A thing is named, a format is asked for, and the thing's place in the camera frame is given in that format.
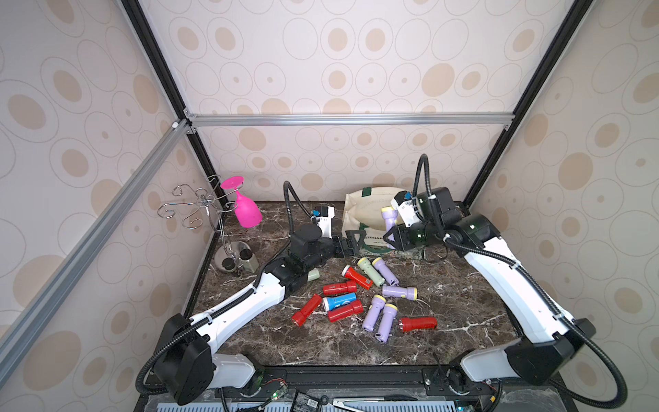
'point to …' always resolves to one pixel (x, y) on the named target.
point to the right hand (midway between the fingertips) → (399, 233)
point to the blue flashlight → (329, 303)
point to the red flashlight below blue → (355, 308)
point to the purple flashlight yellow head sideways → (410, 293)
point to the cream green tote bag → (363, 212)
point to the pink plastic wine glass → (248, 214)
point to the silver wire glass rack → (227, 256)
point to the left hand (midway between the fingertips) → (363, 234)
